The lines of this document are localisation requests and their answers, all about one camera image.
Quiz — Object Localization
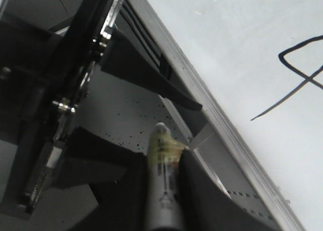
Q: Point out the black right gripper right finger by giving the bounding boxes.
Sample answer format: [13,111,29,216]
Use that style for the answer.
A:
[178,150,273,230]

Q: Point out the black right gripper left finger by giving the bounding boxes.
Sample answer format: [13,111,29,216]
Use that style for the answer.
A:
[100,30,202,110]

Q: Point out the white black whiteboard marker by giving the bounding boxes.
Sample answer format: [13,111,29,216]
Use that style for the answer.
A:
[144,122,187,230]

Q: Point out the white whiteboard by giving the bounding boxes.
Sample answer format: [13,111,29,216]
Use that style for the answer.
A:
[147,0,322,230]

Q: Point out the white perforated metal panel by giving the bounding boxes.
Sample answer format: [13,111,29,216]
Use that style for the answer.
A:
[161,98,279,230]

